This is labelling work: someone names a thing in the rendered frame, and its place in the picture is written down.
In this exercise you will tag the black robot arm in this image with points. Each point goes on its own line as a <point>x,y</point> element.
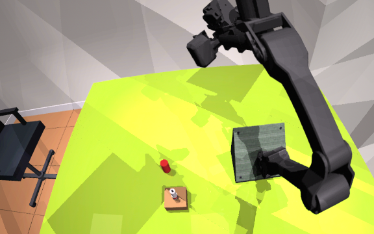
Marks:
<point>328,180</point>

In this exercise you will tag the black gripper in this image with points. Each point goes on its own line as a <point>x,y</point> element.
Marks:
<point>203,49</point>

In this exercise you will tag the dark red marker cap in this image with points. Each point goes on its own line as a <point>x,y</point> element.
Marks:
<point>165,166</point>

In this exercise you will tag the tan square block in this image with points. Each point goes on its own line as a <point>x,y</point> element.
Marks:
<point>181,203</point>

